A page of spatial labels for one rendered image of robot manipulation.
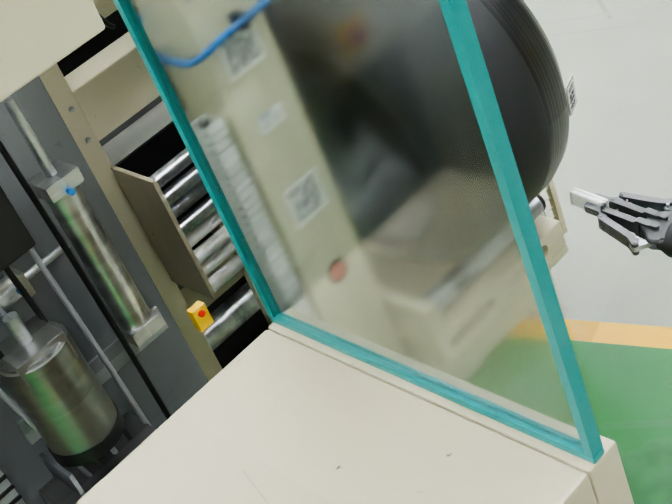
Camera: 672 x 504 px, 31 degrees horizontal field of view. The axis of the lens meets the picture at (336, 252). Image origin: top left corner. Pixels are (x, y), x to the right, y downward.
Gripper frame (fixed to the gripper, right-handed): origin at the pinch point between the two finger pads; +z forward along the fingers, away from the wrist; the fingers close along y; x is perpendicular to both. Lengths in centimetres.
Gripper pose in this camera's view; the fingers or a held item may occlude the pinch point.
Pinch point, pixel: (589, 201)
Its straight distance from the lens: 209.9
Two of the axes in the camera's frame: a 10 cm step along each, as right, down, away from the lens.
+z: -7.0, -3.4, 6.2
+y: -6.7, 6.1, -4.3
